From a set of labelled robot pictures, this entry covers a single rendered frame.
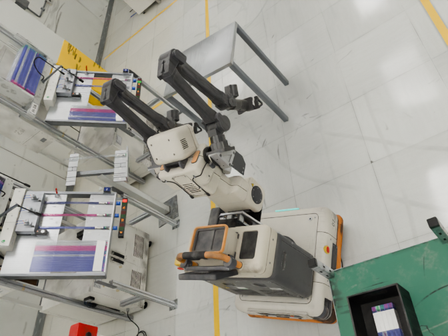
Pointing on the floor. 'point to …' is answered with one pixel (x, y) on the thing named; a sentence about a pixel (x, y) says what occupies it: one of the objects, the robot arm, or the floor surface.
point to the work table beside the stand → (201, 55)
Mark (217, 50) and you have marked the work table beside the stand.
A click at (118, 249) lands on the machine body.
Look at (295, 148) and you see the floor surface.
